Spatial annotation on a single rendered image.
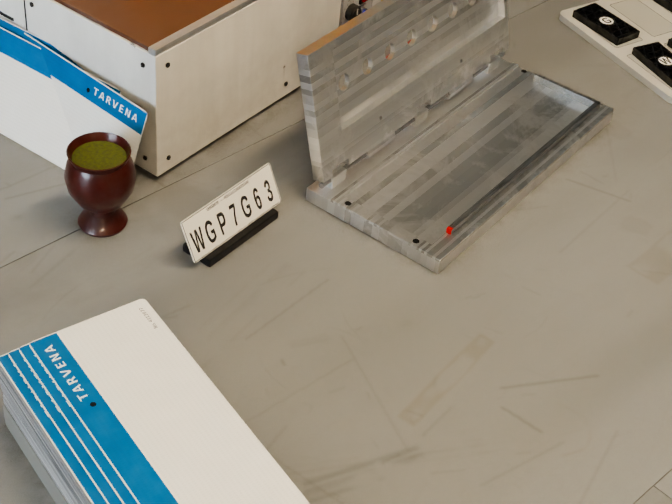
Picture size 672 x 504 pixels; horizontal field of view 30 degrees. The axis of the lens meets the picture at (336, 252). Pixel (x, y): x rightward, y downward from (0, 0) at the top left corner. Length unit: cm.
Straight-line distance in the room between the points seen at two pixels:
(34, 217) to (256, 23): 38
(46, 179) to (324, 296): 40
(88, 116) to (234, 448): 59
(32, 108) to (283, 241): 38
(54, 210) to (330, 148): 35
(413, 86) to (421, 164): 11
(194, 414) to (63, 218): 45
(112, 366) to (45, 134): 50
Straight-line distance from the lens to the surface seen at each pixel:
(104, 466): 117
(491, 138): 173
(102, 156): 151
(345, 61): 157
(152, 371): 125
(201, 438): 119
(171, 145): 162
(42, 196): 162
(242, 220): 154
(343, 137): 158
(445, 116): 175
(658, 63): 197
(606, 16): 206
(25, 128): 169
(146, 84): 155
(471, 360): 143
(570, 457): 136
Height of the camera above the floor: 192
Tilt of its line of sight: 41 degrees down
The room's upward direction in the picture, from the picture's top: 6 degrees clockwise
